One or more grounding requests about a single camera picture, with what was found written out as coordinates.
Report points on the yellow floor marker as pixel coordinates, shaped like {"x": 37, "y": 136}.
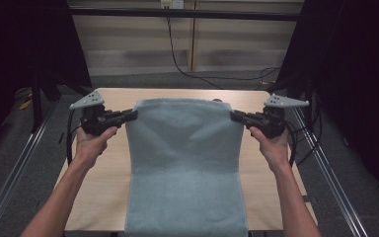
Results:
{"x": 25, "y": 104}

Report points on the black stand post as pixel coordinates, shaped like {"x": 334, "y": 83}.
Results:
{"x": 37, "y": 105}

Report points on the black curtain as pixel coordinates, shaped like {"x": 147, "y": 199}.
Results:
{"x": 358, "y": 82}
{"x": 19, "y": 46}

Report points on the person's left hand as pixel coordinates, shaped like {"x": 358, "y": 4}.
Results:
{"x": 90, "y": 146}

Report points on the light blue towel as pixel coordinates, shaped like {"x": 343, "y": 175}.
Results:
{"x": 184, "y": 164}

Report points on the white wall outlet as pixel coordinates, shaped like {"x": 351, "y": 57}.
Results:
{"x": 172, "y": 4}

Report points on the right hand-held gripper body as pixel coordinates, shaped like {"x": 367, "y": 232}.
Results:
{"x": 273, "y": 120}

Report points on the person's right hand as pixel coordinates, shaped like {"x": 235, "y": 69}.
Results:
{"x": 273, "y": 148}

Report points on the black horizontal frame bar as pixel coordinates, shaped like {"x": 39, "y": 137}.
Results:
{"x": 184, "y": 14}

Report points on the metal floor rail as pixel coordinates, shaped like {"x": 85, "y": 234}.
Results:
{"x": 10, "y": 184}
{"x": 329, "y": 177}

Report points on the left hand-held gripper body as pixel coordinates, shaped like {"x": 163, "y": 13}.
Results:
{"x": 93, "y": 118}

